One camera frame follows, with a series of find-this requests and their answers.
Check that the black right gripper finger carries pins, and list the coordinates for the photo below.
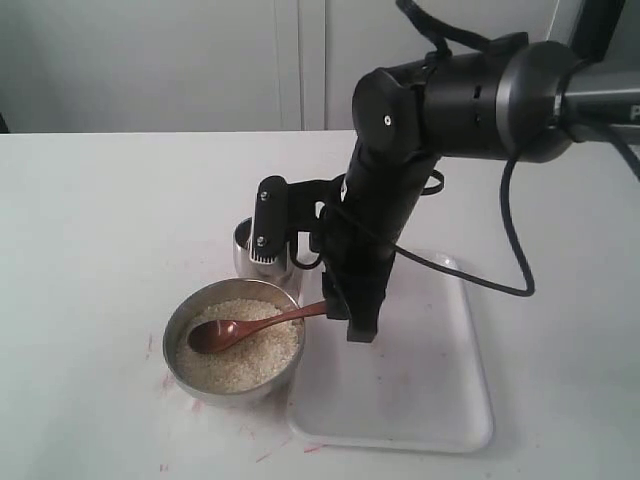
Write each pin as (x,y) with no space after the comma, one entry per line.
(363,318)
(336,308)

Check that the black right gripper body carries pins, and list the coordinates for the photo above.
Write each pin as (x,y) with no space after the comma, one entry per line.
(366,213)

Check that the small steel cup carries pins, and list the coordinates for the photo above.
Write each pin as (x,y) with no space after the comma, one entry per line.
(249,263)

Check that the brown wooden spoon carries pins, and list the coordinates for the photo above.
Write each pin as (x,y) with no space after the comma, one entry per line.
(216,336)

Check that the white plastic tray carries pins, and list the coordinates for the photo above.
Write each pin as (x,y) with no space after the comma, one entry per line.
(418,386)

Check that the dark monitor frame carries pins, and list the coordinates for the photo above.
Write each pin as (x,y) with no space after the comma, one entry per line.
(585,26)

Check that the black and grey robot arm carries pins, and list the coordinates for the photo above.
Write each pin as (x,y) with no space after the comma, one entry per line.
(515,101)

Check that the steel bowl of rice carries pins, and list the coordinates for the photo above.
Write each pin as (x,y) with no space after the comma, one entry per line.
(252,368)

